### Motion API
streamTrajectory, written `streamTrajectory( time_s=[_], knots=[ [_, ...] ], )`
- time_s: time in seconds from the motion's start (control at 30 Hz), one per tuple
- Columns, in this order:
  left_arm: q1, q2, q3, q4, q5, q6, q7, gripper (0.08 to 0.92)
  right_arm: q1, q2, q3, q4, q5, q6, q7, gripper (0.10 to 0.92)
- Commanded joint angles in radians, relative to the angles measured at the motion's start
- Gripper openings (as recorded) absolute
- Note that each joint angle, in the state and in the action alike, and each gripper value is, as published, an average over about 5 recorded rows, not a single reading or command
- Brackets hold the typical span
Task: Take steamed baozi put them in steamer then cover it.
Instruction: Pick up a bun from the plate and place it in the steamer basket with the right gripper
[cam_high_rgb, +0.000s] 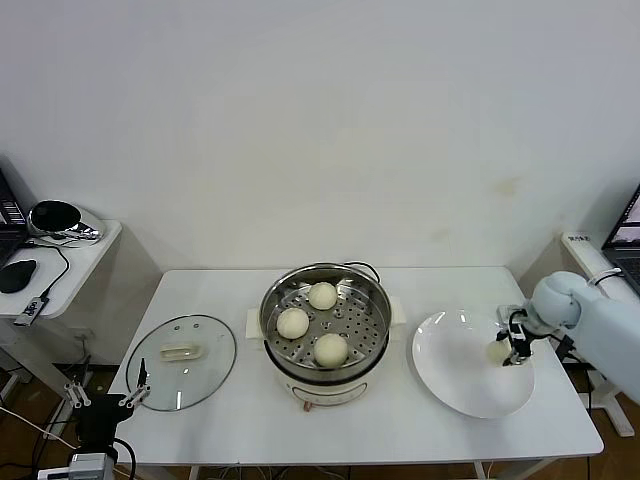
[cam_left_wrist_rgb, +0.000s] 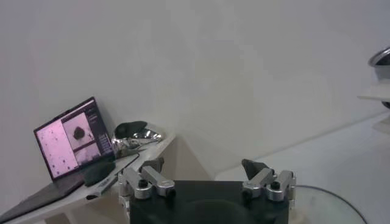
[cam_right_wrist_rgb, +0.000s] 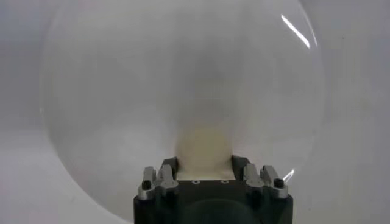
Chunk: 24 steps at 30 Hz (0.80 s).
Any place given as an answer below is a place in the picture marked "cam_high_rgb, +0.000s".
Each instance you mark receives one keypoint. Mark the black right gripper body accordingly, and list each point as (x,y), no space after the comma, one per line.
(521,342)

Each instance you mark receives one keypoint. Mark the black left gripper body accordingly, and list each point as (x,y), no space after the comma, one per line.
(102,415)

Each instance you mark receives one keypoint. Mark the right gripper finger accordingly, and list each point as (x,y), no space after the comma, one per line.
(501,336)
(515,358)

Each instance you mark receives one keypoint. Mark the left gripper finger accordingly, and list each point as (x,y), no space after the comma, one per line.
(136,397)
(76,396)

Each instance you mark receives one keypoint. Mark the white steamed baozi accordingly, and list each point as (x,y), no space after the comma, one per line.
(496,354)
(292,323)
(331,350)
(322,296)

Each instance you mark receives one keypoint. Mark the round glass pot lid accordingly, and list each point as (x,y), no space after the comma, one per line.
(200,370)

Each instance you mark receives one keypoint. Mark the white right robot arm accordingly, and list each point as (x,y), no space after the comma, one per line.
(600,330)

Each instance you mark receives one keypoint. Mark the stainless steel steamer pot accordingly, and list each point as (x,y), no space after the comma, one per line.
(365,320)

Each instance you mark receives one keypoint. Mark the black power adapter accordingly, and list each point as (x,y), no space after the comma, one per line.
(566,347)

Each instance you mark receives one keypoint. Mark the white round plate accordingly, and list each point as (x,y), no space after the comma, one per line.
(450,370)

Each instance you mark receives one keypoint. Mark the grey USB hub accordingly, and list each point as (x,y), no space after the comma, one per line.
(30,311)

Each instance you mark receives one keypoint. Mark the white side table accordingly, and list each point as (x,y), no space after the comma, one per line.
(85,260)
(587,257)

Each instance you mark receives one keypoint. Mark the black computer mouse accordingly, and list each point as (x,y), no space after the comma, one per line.
(17,275)

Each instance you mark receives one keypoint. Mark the black laptop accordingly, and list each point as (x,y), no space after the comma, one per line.
(625,235)
(10,235)

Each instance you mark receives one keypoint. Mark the cream electric cooker base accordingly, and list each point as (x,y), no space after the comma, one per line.
(330,387)

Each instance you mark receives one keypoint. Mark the chrome and black gadget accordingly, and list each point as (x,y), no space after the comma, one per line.
(52,215)

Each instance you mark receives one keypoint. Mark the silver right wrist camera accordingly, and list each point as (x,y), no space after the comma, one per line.
(511,316)

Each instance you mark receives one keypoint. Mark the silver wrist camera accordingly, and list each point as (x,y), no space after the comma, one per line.
(511,316)
(54,474)

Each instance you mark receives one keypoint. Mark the white wall socket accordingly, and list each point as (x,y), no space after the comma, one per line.
(84,333)

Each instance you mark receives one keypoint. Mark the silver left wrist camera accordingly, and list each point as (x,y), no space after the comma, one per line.
(54,474)

